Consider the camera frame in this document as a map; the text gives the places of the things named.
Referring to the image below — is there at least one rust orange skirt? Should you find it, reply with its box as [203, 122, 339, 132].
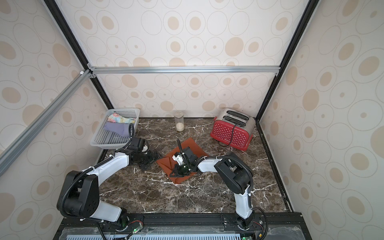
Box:
[156, 138, 208, 185]

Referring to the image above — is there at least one lavender purple skirt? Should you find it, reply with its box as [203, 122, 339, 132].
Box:
[104, 122, 135, 138]

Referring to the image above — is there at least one floral pastel skirt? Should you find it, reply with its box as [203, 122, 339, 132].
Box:
[107, 113, 136, 124]

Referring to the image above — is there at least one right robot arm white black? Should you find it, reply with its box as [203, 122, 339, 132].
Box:
[170, 147, 269, 233]

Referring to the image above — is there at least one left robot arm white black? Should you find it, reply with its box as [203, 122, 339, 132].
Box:
[57, 137, 161, 231]

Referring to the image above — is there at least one white plastic perforated basket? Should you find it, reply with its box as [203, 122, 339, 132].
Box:
[90, 108, 140, 150]

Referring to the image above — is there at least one glass jar with white powder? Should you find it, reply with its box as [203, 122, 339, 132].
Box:
[174, 111, 185, 132]

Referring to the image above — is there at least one red polka dot toaster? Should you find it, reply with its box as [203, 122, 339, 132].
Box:
[210, 108, 256, 151]

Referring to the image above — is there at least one horizontal aluminium frame bar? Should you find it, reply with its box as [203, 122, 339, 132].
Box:
[91, 66, 280, 74]

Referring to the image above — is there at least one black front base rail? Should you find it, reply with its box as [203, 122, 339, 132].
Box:
[54, 213, 311, 240]

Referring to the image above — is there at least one diagonal aluminium frame bar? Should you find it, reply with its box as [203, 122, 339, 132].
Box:
[1, 70, 91, 175]

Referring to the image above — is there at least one black left corner post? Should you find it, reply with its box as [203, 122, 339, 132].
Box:
[44, 0, 115, 110]

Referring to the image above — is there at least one black corner post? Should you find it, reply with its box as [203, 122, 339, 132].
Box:
[44, 0, 115, 110]
[256, 0, 320, 123]

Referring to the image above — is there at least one black right corner post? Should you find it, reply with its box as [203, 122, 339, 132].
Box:
[256, 0, 320, 123]

